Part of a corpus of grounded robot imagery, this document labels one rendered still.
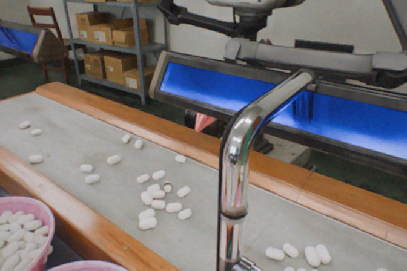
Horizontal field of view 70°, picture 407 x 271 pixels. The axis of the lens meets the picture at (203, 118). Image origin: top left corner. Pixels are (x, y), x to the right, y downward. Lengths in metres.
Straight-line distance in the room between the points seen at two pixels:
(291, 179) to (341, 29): 1.87
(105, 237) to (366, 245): 0.51
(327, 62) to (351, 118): 0.44
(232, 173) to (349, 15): 2.30
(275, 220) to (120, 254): 0.33
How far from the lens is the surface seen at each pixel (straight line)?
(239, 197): 0.26
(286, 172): 0.79
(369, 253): 0.69
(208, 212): 0.69
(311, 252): 0.62
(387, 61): 0.75
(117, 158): 0.86
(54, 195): 0.77
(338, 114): 0.35
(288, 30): 2.61
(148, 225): 0.65
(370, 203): 0.77
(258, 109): 0.24
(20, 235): 0.74
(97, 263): 0.60
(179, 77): 0.44
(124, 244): 0.62
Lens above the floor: 1.22
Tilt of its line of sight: 26 degrees down
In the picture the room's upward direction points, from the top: straight up
